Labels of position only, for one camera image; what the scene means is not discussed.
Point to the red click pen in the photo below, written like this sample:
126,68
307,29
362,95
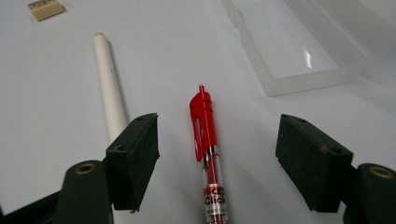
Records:
204,124

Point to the beige eraser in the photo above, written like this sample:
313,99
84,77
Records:
46,9

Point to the white pen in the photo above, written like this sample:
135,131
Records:
109,87

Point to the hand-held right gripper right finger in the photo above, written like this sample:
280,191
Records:
311,161

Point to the clear plastic pencil case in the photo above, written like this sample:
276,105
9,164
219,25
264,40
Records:
299,46

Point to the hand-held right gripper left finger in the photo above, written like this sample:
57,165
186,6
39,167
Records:
134,161

